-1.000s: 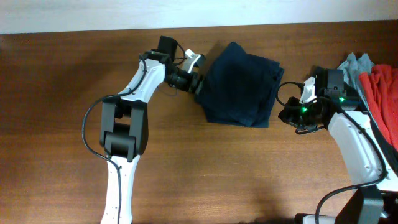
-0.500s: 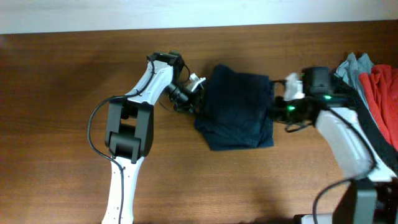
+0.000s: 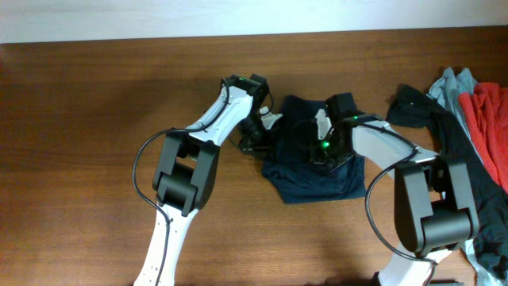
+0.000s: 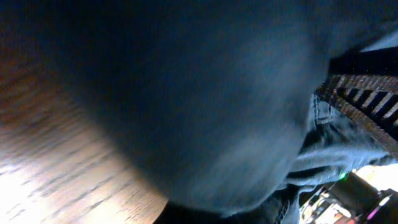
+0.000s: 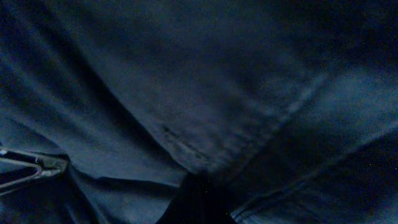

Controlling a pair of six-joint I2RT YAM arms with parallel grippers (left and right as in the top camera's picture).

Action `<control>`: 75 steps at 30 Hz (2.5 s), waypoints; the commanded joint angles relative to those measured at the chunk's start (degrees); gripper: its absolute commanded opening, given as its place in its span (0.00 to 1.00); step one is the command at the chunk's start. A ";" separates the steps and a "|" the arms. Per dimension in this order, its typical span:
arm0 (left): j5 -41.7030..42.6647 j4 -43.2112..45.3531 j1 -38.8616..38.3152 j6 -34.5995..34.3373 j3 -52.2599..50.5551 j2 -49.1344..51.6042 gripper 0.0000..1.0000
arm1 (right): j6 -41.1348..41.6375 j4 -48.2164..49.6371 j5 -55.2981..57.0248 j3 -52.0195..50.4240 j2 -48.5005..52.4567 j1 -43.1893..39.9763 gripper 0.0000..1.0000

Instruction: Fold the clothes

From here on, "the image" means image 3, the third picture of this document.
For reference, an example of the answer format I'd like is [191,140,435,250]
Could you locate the navy blue shorts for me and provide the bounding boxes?
[261,95,366,204]

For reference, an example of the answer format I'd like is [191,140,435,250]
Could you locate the red garment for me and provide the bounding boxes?
[458,82,507,191]

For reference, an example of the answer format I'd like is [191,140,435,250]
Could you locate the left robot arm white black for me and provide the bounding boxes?
[134,74,280,285]

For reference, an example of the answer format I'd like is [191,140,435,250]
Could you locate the black garment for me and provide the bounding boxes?
[387,84,507,282]

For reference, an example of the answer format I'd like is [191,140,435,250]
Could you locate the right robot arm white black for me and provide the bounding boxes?
[314,110,479,285]

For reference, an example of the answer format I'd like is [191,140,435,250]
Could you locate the light grey garment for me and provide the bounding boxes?
[427,68,507,286]

